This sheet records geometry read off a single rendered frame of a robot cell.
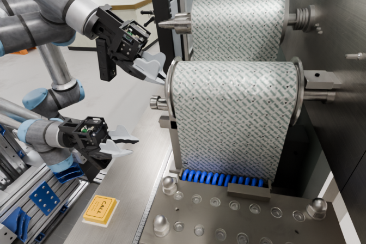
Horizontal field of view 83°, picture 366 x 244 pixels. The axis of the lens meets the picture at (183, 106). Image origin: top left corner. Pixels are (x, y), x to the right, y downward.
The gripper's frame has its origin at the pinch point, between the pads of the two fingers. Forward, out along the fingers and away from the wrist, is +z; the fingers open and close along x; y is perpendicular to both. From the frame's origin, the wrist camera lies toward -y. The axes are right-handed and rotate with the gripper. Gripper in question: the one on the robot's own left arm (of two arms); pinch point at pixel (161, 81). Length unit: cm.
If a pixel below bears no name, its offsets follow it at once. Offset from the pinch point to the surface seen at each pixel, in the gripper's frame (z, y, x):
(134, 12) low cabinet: -98, -143, 332
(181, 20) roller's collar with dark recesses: -5.2, 8.2, 20.1
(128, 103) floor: -10, -172, 160
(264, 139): 24.7, 9.5, -8.3
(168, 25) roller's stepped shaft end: -7.7, 3.9, 21.3
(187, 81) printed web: 3.8, 8.4, -6.6
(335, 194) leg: 69, 0, 6
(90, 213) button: 5.6, -38.5, -20.5
